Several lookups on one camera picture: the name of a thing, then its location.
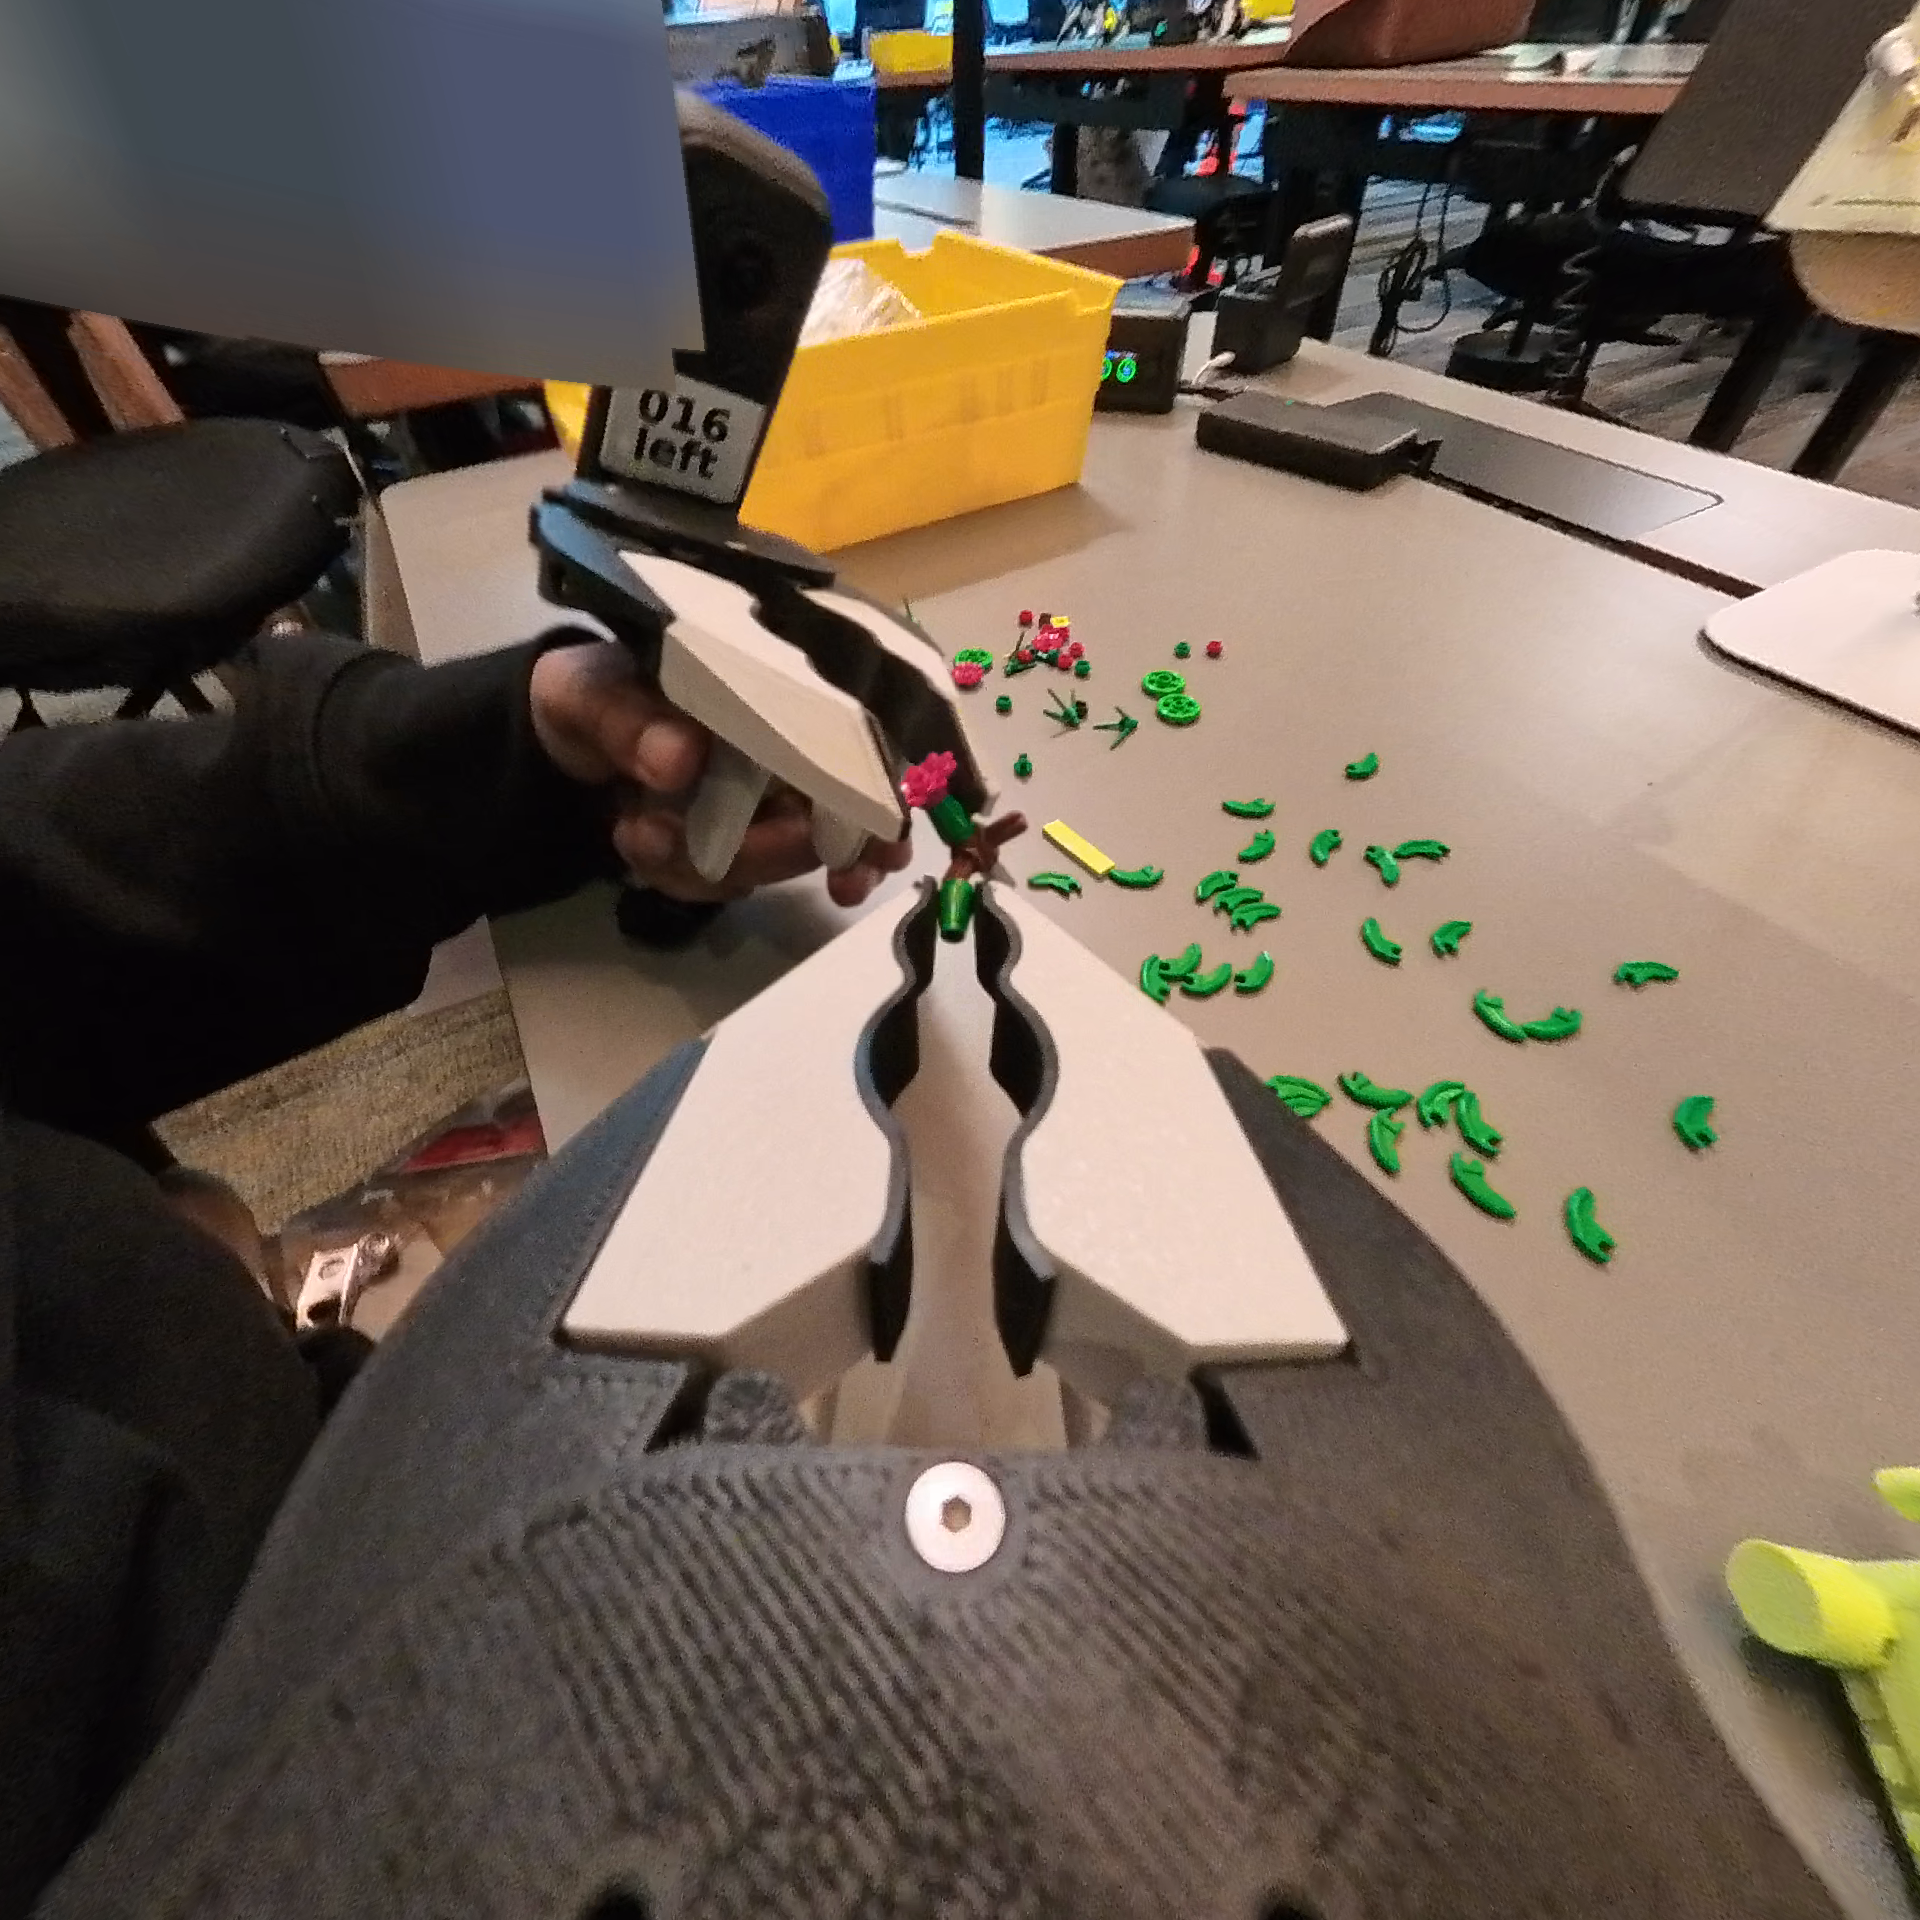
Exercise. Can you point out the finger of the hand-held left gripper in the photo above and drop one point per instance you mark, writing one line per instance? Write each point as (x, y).
(780, 720)
(886, 630)

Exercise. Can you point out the red packet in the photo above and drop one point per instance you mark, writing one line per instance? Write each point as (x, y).
(474, 1132)

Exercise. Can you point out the toy instruction booklet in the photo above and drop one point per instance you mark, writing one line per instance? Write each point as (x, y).
(1861, 166)

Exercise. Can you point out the black power adapter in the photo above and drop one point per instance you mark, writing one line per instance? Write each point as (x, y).
(1282, 300)

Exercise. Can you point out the black office chair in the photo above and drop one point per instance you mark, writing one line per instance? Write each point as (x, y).
(1517, 352)
(165, 524)

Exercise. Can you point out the green toy cone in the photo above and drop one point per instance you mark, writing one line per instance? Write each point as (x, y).
(957, 909)

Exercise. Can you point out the black power bank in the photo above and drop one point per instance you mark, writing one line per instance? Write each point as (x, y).
(1319, 436)

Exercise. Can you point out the lime green toy pot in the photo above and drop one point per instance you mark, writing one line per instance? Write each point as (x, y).
(1830, 1621)

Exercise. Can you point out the brown paper bag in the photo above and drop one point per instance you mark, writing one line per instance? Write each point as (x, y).
(1410, 28)

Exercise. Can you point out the person's black jacket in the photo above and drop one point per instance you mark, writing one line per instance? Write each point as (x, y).
(120, 1424)

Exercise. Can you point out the thin green toy stem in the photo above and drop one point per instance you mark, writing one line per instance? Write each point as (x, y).
(1119, 727)

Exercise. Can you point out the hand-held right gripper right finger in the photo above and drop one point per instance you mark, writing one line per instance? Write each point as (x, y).
(1170, 1200)

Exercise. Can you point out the green toy stalk piece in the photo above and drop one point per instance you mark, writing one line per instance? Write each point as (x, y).
(950, 819)

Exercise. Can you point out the small metal clip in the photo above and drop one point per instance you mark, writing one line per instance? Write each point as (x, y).
(346, 1276)

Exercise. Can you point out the long office desk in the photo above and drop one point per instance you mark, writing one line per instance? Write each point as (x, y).
(1425, 84)

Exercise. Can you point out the long yellow toy tile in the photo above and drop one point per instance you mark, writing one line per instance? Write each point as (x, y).
(1077, 850)

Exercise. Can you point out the black vertical pole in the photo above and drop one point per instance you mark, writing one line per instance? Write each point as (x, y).
(969, 91)

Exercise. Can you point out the wooden edged office table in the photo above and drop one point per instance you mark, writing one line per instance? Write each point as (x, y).
(1037, 218)

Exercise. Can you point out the black battery charger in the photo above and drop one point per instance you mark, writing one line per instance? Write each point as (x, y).
(1142, 360)

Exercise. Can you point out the blue plastic bin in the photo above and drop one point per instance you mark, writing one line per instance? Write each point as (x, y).
(796, 149)

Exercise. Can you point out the white monitor stand base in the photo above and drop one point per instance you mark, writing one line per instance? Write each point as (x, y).
(1815, 639)

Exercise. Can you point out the person's left hand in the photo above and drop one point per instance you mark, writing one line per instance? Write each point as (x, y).
(630, 751)

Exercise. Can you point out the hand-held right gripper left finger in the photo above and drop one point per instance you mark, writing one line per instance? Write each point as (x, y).
(734, 1200)

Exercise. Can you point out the scatter of green toy leaves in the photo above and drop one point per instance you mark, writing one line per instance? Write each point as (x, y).
(1485, 1184)

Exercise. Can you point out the yellow plastic bin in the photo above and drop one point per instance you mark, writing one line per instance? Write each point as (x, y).
(960, 389)

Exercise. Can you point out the clear plastic bag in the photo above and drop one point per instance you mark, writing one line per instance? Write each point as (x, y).
(855, 294)

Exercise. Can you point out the brown toy branch piece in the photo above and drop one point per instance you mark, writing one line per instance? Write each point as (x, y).
(984, 850)

